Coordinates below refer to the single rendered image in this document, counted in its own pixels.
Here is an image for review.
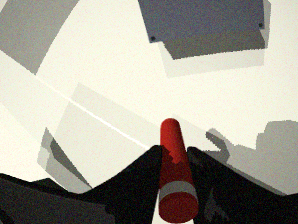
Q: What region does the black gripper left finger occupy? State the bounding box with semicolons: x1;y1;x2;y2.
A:
0;144;162;224

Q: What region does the dark red peg with grey band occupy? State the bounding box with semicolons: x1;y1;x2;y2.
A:
158;119;198;224

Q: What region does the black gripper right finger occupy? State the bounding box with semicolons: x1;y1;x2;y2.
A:
186;147;298;224

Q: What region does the grey sloped panel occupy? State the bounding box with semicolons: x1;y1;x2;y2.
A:
138;0;265;43

